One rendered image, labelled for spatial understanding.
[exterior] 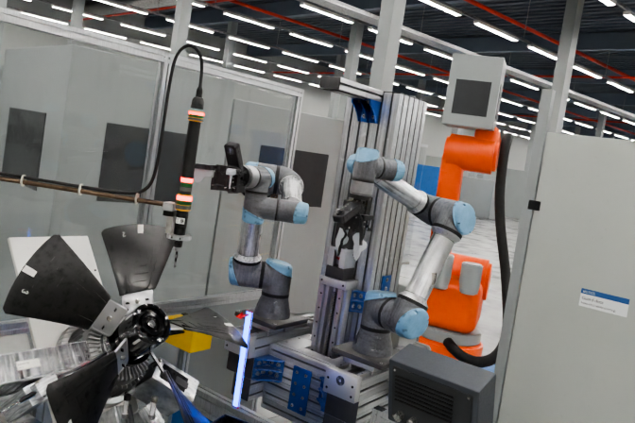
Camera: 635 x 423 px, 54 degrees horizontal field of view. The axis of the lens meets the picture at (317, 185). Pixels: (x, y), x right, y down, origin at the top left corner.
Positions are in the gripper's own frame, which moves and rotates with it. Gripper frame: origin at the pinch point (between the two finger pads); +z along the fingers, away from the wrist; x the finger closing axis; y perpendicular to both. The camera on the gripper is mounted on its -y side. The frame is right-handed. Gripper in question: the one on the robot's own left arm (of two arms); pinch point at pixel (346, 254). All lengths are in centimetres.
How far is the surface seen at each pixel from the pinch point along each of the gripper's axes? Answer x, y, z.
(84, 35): 96, -46, -58
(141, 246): 39, -51, 6
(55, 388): 11, -89, 31
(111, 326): 27, -66, 24
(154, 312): 21, -57, 20
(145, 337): 16, -63, 25
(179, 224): 23, -51, -5
